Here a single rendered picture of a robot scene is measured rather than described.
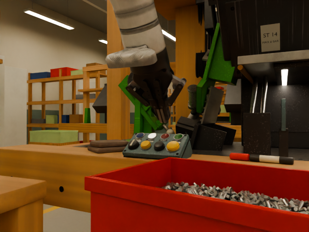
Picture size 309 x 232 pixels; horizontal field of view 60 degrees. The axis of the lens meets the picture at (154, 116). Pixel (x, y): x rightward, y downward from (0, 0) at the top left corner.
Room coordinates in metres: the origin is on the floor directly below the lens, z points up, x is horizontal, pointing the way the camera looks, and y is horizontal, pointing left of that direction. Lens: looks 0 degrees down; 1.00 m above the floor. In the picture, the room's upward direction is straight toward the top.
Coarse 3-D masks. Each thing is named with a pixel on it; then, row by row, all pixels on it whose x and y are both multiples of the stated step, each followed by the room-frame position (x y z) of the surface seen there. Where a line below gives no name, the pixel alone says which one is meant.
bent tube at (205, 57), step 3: (207, 51) 0.89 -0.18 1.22; (207, 54) 0.89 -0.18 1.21; (204, 57) 0.87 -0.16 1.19; (207, 57) 0.87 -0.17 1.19; (204, 60) 0.87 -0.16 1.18; (207, 96) 0.93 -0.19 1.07; (189, 114) 0.88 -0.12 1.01; (198, 114) 0.88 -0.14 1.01; (189, 117) 0.86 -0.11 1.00; (192, 117) 0.86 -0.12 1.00; (195, 117) 0.87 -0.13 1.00
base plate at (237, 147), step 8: (88, 144) 0.97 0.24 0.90; (240, 144) 0.97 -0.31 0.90; (200, 152) 0.74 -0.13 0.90; (208, 152) 0.74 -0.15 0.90; (216, 152) 0.74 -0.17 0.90; (224, 152) 0.74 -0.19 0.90; (232, 152) 0.74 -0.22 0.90; (240, 152) 0.74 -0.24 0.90; (272, 152) 0.74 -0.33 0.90; (288, 152) 0.74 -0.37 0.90; (296, 152) 0.74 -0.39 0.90; (304, 152) 0.74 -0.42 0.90; (296, 160) 0.61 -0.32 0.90; (304, 160) 0.60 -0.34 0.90
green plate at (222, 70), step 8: (216, 32) 0.78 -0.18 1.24; (216, 40) 0.78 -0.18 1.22; (216, 48) 0.79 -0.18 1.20; (208, 56) 0.79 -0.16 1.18; (216, 56) 0.79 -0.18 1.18; (208, 64) 0.79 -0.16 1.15; (216, 64) 0.79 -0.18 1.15; (224, 64) 0.78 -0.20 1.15; (208, 72) 0.79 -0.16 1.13; (216, 72) 0.79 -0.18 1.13; (224, 72) 0.78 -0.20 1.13; (232, 72) 0.77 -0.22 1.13; (208, 80) 0.81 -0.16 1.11; (216, 80) 0.82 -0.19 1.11; (224, 80) 0.78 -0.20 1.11; (232, 80) 0.78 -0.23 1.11
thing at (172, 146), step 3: (171, 141) 0.62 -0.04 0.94; (174, 141) 0.62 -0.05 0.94; (168, 144) 0.61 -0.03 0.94; (171, 144) 0.61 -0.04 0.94; (174, 144) 0.61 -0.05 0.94; (177, 144) 0.60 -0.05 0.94; (168, 147) 0.60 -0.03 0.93; (171, 147) 0.60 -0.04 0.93; (174, 147) 0.60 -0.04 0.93; (177, 147) 0.60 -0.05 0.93; (168, 150) 0.61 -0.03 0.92; (171, 150) 0.60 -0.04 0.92; (174, 150) 0.60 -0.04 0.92
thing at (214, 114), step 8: (208, 88) 0.82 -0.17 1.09; (216, 88) 0.86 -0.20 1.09; (208, 96) 0.82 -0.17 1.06; (216, 96) 0.89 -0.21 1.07; (208, 104) 0.83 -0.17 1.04; (216, 104) 0.92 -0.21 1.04; (208, 112) 0.86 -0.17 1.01; (216, 112) 0.95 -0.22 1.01; (200, 120) 0.83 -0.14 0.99; (208, 120) 0.88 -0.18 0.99; (216, 120) 0.99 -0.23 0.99
